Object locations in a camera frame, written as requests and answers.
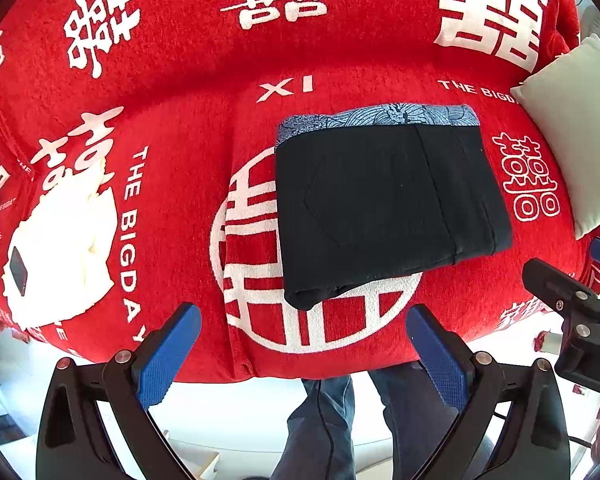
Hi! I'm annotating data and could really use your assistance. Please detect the red blanket with white characters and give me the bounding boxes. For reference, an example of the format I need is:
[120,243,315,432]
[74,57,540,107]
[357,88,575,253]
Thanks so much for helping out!
[0,0,600,382]

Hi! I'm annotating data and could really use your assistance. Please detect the pale green pillow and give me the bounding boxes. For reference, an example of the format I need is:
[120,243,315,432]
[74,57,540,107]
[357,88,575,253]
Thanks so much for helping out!
[510,35,600,240]

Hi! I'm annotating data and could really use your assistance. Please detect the person legs in jeans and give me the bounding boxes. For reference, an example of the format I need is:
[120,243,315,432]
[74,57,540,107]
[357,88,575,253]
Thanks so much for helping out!
[271,362,458,479]

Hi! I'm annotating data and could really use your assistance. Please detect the cream white cloth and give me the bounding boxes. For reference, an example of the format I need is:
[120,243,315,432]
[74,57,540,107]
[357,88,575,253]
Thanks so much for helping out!
[2,188,118,328]

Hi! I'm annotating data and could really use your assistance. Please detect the black smartphone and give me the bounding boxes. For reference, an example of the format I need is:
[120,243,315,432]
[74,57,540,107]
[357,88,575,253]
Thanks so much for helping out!
[9,247,28,297]

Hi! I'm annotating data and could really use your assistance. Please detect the black pants with patterned stripe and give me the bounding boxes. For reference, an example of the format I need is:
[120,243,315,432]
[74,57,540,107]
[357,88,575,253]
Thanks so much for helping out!
[275,103,513,311]

